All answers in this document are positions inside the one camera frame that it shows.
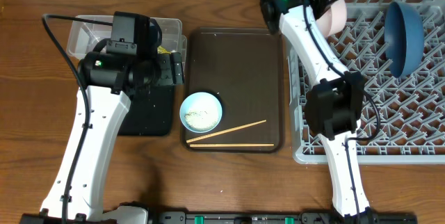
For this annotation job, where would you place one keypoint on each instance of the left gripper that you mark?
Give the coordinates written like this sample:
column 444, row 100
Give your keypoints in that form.
column 172, row 74

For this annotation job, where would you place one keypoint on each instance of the yellow snack wrapper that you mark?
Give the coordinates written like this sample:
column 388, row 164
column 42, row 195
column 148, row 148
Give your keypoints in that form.
column 162, row 50

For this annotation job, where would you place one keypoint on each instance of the pink bowl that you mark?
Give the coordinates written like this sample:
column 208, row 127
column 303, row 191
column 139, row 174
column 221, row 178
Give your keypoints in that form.
column 334, row 19

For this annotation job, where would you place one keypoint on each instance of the light blue bowl with rice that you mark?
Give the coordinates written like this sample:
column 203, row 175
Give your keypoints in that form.
column 200, row 112

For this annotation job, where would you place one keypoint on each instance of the dark blue plate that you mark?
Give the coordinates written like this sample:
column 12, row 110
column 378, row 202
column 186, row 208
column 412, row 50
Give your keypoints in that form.
column 405, row 39

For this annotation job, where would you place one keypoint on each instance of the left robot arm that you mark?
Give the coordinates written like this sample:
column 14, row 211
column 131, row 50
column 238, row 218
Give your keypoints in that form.
column 103, row 101

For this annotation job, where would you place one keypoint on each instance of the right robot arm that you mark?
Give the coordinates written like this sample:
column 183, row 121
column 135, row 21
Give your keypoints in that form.
column 334, row 102

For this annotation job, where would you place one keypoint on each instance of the grey dishwasher rack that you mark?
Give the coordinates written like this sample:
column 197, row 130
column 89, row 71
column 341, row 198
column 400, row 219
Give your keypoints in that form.
column 407, row 112

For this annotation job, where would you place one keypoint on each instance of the black tray bin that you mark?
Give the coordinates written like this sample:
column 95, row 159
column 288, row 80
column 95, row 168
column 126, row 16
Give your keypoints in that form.
column 150, row 113

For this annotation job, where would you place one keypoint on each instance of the brown serving tray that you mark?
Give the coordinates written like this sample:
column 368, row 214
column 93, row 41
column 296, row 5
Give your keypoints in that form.
column 243, row 69

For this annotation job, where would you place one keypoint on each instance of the clear plastic bin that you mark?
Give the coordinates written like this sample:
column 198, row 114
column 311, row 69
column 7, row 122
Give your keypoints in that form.
column 88, row 40

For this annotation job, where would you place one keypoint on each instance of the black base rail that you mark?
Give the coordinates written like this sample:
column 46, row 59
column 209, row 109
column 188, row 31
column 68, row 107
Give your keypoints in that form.
column 177, row 217

